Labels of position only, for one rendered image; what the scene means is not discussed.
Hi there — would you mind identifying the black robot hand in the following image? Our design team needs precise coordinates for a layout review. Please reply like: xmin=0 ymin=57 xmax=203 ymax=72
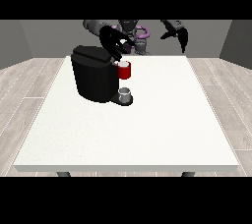
xmin=159 ymin=25 xmax=190 ymax=54
xmin=98 ymin=25 xmax=136 ymax=62

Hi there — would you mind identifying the red pod holder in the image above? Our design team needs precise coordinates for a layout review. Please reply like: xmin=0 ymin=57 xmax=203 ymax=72
xmin=116 ymin=61 xmax=132 ymax=81

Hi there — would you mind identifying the black coffee machine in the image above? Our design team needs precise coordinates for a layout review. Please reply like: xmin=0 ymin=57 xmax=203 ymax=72
xmin=70 ymin=44 xmax=134 ymax=106

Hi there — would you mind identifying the grey trunk with purple rings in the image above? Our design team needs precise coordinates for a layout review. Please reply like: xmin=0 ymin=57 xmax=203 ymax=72
xmin=110 ymin=20 xmax=153 ymax=56

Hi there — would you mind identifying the small grey cup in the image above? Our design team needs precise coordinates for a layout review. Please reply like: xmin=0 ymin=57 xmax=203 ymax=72
xmin=118 ymin=86 xmax=133 ymax=104

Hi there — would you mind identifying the dark table leg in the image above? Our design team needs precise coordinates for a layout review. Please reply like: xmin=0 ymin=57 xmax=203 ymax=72
xmin=55 ymin=171 xmax=72 ymax=178

